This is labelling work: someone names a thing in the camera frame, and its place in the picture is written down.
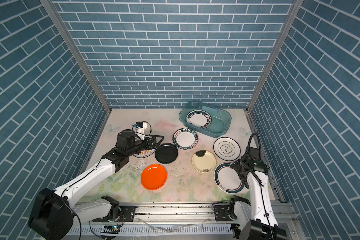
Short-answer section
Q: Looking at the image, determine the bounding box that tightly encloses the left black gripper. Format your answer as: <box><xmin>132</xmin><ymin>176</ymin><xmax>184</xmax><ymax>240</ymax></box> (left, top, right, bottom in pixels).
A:
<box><xmin>125</xmin><ymin>135</ymin><xmax>164</xmax><ymax>158</ymax></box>

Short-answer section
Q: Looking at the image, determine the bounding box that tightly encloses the green red rim plate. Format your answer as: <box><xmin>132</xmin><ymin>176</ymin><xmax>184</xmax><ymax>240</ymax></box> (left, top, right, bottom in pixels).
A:
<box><xmin>186</xmin><ymin>110</ymin><xmax>212</xmax><ymax>128</ymax></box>
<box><xmin>214</xmin><ymin>163</ymin><xmax>245</xmax><ymax>194</ymax></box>

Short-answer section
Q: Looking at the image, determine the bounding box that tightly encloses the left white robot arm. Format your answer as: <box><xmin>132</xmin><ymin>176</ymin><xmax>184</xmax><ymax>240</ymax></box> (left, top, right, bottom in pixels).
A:
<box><xmin>28</xmin><ymin>130</ymin><xmax>161</xmax><ymax>240</ymax></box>

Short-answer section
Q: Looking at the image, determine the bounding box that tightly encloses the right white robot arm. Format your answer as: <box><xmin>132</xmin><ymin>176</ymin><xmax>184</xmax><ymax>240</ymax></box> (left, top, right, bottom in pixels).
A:
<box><xmin>230</xmin><ymin>147</ymin><xmax>287</xmax><ymax>240</ymax></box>

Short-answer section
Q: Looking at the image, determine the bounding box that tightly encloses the translucent teal plastic bin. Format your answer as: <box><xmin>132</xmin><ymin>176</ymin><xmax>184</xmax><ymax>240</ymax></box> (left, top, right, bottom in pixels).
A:
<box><xmin>179</xmin><ymin>101</ymin><xmax>232</xmax><ymax>138</ymax></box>

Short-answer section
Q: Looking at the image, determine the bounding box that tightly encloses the black round plate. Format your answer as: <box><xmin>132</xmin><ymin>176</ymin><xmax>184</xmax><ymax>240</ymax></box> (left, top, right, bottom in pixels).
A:
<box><xmin>155</xmin><ymin>143</ymin><xmax>179</xmax><ymax>164</ymax></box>

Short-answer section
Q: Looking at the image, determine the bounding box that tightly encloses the white plate orange sunburst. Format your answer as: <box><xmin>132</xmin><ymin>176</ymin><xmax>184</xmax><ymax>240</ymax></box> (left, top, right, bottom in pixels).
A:
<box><xmin>134</xmin><ymin>149</ymin><xmax>155</xmax><ymax>159</ymax></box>

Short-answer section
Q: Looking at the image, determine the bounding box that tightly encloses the white plate quatrefoil line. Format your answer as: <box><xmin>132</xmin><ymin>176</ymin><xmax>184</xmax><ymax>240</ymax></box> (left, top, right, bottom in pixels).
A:
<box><xmin>213</xmin><ymin>137</ymin><xmax>241</xmax><ymax>161</ymax></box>

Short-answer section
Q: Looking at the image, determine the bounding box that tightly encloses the green rim HAO SHI plate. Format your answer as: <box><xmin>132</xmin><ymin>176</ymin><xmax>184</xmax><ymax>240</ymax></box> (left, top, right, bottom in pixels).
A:
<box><xmin>172</xmin><ymin>128</ymin><xmax>199</xmax><ymax>150</ymax></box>

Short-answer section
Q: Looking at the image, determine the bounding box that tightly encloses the orange round plate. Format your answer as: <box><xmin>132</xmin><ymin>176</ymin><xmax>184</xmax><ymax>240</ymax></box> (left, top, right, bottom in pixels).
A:
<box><xmin>141</xmin><ymin>164</ymin><xmax>168</xmax><ymax>191</ymax></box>

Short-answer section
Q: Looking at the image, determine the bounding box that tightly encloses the cream plate black flower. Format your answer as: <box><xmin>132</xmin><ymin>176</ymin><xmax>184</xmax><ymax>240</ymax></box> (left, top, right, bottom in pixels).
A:
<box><xmin>192</xmin><ymin>150</ymin><xmax>217</xmax><ymax>173</ymax></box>

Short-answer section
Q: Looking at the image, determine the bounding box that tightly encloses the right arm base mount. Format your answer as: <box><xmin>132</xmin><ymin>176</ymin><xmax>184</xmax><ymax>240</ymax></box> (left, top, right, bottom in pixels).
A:
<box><xmin>212</xmin><ymin>204</ymin><xmax>237</xmax><ymax>222</ymax></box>

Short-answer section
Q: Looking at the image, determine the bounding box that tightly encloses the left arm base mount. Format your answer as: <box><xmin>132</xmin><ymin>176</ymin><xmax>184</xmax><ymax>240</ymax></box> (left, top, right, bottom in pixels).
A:
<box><xmin>93</xmin><ymin>206</ymin><xmax>136</xmax><ymax>223</ymax></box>

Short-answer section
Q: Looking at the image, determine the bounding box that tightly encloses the aluminium front rail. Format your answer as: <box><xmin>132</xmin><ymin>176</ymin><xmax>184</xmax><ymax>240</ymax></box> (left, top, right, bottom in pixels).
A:
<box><xmin>47</xmin><ymin>201</ymin><xmax>304</xmax><ymax>240</ymax></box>

